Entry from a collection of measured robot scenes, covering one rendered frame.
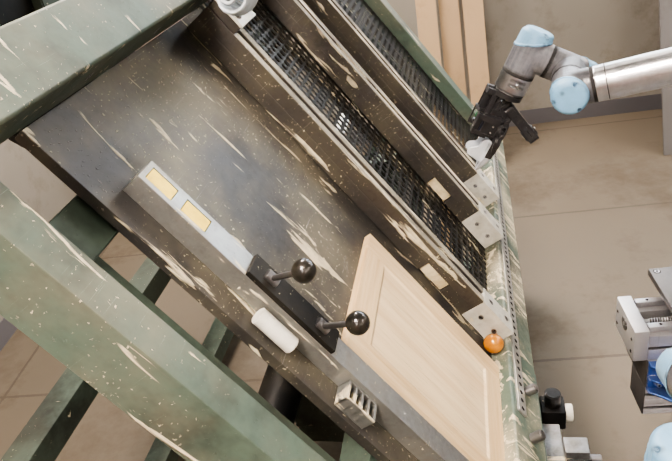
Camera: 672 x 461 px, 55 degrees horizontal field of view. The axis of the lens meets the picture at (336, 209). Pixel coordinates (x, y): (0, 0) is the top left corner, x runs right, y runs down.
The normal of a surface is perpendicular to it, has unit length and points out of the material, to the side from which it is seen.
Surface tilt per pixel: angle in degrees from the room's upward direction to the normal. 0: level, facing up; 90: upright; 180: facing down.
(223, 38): 90
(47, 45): 56
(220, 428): 90
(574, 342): 0
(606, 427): 0
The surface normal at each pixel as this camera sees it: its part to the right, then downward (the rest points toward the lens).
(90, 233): 0.72, -0.52
